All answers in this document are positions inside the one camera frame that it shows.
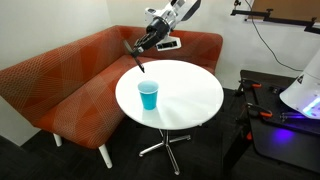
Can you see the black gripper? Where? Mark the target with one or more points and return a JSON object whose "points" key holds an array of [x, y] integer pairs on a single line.
{"points": [[158, 28]]}

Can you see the black pen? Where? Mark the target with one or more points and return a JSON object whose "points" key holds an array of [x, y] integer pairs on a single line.
{"points": [[139, 64]]}

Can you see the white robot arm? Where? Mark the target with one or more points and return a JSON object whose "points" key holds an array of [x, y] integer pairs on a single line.
{"points": [[301, 91]]}

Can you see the blue plastic cup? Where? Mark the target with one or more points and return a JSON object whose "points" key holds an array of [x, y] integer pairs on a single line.
{"points": [[148, 98]]}

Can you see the orange patterned corner sofa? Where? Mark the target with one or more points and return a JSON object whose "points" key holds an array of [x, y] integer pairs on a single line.
{"points": [[83, 83]]}

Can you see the chrome table base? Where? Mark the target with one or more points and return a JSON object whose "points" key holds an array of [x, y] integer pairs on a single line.
{"points": [[165, 143]]}

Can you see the brown cork board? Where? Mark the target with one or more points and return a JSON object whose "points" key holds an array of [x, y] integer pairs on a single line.
{"points": [[290, 8]]}

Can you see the black robot cart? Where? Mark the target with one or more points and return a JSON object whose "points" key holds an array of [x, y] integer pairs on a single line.
{"points": [[283, 150]]}

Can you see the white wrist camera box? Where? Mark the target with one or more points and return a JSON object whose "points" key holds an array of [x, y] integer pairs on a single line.
{"points": [[169, 44]]}

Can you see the black camera mounting bar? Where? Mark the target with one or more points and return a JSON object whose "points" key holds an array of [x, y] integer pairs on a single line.
{"points": [[286, 21]]}

